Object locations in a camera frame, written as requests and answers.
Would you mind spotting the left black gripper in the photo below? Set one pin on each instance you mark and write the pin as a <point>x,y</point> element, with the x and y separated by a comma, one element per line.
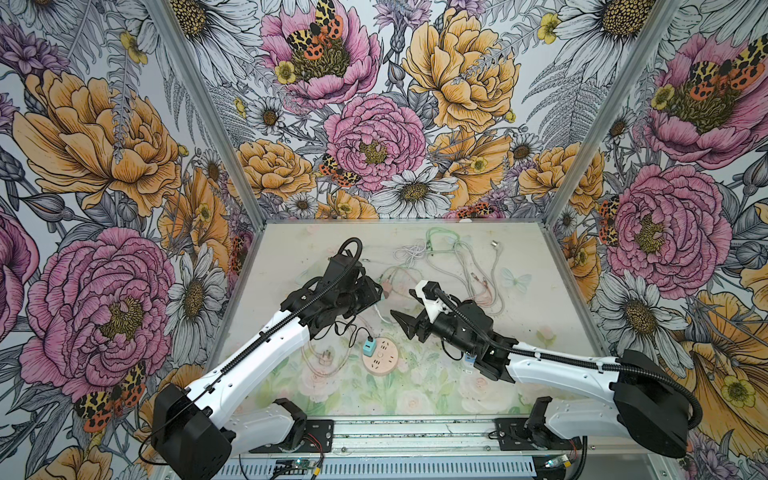
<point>370,294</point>

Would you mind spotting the teal charger with black cable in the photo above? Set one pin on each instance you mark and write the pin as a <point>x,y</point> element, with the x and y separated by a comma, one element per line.
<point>369,347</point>

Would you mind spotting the round pink power socket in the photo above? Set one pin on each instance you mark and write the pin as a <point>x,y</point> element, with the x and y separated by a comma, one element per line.
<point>385,359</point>

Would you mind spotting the aluminium front rail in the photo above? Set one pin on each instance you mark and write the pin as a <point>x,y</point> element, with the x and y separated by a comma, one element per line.
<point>375,436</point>

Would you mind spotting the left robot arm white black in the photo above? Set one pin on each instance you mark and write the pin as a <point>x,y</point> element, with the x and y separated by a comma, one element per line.
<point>194,431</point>

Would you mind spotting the pink charger adapter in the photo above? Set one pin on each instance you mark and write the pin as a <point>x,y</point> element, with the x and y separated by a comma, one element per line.
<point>387,288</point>

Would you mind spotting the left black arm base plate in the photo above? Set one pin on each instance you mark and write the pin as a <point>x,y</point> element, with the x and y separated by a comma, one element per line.
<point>316,436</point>

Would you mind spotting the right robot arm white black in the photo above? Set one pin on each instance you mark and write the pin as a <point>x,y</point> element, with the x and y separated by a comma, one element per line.
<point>621,397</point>

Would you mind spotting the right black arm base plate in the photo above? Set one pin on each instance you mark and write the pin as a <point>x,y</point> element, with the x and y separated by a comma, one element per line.
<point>514,434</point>

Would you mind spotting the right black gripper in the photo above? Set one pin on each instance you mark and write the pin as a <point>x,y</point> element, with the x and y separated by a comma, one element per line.
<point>413,323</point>

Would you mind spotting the white blue power strip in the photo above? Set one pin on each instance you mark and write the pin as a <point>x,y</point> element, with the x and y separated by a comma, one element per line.
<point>469,360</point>

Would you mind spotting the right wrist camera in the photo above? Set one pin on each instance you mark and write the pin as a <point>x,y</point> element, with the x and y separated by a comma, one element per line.
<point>429,293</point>

